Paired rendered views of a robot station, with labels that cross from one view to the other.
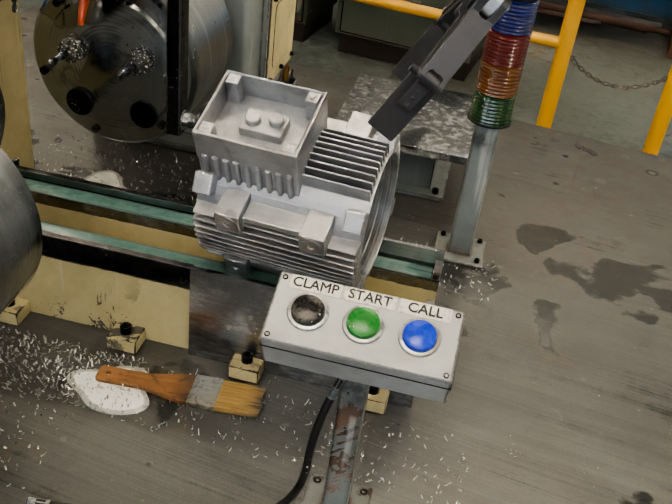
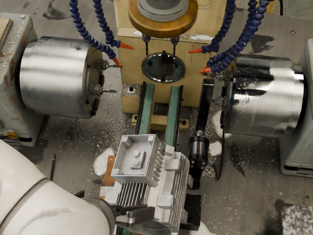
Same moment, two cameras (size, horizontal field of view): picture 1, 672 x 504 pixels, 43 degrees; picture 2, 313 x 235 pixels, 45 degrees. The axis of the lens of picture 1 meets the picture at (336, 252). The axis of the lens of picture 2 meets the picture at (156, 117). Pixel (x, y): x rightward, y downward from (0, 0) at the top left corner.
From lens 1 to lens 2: 1.07 m
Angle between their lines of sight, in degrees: 61
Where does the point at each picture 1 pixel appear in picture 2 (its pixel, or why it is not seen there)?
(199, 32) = (246, 115)
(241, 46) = (299, 138)
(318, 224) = (111, 198)
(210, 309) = not seen: hidden behind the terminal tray
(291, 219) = (117, 188)
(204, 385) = (109, 190)
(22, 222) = (73, 106)
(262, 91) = (153, 151)
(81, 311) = not seen: hidden behind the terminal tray
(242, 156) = (120, 157)
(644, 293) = not seen: outside the picture
